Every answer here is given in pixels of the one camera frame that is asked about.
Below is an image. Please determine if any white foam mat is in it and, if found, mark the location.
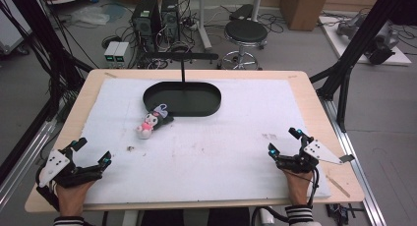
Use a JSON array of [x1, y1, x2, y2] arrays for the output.
[[80, 77, 332, 205]]

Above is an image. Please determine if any black round stool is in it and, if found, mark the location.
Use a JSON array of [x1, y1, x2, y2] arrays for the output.
[[221, 19, 269, 71]]

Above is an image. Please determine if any brown cardboard box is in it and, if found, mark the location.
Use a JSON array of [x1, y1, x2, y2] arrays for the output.
[[278, 0, 331, 32]]

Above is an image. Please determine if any thin wooden stick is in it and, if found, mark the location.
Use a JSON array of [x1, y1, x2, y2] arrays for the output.
[[325, 174, 351, 198]]

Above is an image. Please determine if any person's right hand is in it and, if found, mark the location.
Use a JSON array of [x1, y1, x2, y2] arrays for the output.
[[282, 168, 315, 208]]

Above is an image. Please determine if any large black computer tower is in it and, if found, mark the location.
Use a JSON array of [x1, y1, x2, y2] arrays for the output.
[[131, 0, 162, 54]]

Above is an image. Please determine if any aluminium rail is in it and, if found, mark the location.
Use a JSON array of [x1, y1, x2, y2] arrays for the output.
[[322, 97, 388, 226], [0, 119, 57, 204]]

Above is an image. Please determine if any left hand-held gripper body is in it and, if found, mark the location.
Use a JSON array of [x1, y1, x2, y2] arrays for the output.
[[34, 146, 103, 190]]

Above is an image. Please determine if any clear plastic bag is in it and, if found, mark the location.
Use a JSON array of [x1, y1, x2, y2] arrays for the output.
[[70, 4, 128, 27]]

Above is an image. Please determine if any white desk leg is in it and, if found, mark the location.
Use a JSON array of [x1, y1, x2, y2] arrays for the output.
[[196, 0, 213, 52]]

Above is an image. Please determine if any white power supply unit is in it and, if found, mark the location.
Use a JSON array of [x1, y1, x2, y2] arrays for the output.
[[113, 41, 131, 69], [103, 40, 120, 69]]

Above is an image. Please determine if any slim black computer tower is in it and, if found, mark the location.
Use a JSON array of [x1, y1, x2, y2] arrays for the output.
[[159, 0, 181, 44]]

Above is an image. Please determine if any black metal frame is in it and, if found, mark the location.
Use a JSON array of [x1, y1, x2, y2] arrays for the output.
[[0, 0, 95, 185], [309, 0, 417, 133]]

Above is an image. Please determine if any white floor board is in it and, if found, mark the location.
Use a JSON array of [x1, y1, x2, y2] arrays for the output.
[[318, 15, 413, 68]]

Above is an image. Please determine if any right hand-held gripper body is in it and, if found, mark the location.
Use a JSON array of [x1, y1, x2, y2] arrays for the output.
[[275, 139, 356, 175]]

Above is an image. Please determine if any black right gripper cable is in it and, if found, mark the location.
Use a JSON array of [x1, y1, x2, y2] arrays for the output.
[[250, 166, 322, 226]]

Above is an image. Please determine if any pink and black plush toy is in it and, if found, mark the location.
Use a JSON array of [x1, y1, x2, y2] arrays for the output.
[[136, 103, 175, 141]]

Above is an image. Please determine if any person's left hand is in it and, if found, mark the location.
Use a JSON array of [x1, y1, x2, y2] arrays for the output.
[[53, 180, 96, 218]]

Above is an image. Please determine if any black oval tray stand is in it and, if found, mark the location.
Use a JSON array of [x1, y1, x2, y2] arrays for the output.
[[142, 52, 222, 118]]

